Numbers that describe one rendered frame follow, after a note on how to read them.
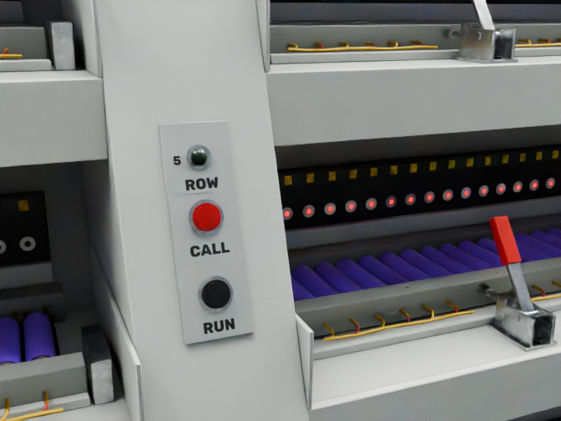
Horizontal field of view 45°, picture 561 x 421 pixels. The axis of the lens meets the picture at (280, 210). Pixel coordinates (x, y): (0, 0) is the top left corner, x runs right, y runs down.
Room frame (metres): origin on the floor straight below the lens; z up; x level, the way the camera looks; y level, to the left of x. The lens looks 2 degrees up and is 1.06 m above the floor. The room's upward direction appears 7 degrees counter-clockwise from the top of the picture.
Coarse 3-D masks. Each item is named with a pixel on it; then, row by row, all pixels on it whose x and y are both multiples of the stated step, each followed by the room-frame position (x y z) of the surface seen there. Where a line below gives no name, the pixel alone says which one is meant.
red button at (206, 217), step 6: (204, 204) 0.37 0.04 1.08; (210, 204) 0.37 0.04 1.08; (198, 210) 0.37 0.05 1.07; (204, 210) 0.37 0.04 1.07; (210, 210) 0.37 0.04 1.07; (216, 210) 0.37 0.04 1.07; (198, 216) 0.37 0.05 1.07; (204, 216) 0.37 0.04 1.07; (210, 216) 0.37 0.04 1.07; (216, 216) 0.37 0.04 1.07; (198, 222) 0.37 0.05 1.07; (204, 222) 0.37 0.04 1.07; (210, 222) 0.37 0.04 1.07; (216, 222) 0.37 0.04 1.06; (198, 228) 0.37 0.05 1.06; (204, 228) 0.37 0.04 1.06; (210, 228) 0.37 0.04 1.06
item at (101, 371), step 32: (96, 256) 0.49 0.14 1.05; (0, 288) 0.50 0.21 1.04; (96, 288) 0.50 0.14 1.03; (96, 320) 0.50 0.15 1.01; (64, 352) 0.46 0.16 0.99; (96, 352) 0.40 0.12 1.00; (128, 352) 0.36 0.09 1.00; (96, 384) 0.39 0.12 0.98; (128, 384) 0.38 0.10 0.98; (64, 416) 0.39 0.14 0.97; (96, 416) 0.39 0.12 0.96; (128, 416) 0.39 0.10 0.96
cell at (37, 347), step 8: (24, 320) 0.47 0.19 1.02; (32, 320) 0.46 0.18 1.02; (40, 320) 0.46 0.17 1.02; (48, 320) 0.47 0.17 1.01; (24, 328) 0.46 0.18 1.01; (32, 328) 0.45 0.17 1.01; (40, 328) 0.45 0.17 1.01; (48, 328) 0.45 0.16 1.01; (24, 336) 0.45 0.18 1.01; (32, 336) 0.44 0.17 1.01; (40, 336) 0.44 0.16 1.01; (48, 336) 0.44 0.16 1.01; (24, 344) 0.44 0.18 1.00; (32, 344) 0.43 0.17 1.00; (40, 344) 0.42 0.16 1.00; (48, 344) 0.43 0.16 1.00; (32, 352) 0.42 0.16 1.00; (40, 352) 0.42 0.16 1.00; (48, 352) 0.42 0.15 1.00
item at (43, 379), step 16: (80, 352) 0.41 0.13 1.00; (0, 368) 0.39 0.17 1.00; (16, 368) 0.39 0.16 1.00; (32, 368) 0.39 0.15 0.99; (48, 368) 0.39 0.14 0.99; (64, 368) 0.39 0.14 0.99; (80, 368) 0.39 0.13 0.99; (0, 384) 0.38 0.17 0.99; (16, 384) 0.38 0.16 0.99; (32, 384) 0.38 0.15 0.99; (48, 384) 0.39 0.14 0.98; (64, 384) 0.39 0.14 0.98; (80, 384) 0.40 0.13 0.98; (0, 400) 0.38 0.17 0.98; (16, 400) 0.38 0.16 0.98; (32, 400) 0.39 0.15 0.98; (32, 416) 0.37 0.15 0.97
